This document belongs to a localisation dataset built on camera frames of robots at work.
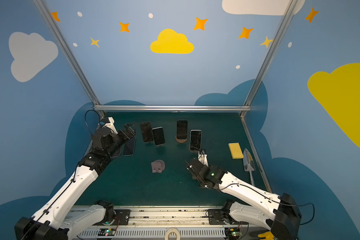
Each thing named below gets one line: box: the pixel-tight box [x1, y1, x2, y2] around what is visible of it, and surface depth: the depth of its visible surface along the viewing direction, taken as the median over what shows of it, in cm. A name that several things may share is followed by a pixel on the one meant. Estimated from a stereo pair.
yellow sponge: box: [228, 142, 244, 159], surface depth 101 cm
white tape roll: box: [164, 228, 181, 240], surface depth 72 cm
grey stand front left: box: [151, 159, 165, 173], surface depth 91 cm
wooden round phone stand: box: [175, 134, 188, 144], surface depth 106 cm
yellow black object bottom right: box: [257, 231, 275, 240], surface depth 69 cm
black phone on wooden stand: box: [176, 119, 188, 140], surface depth 98 cm
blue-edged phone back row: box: [151, 126, 165, 146], surface depth 95 cm
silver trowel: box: [243, 148, 256, 186], surface depth 95 cm
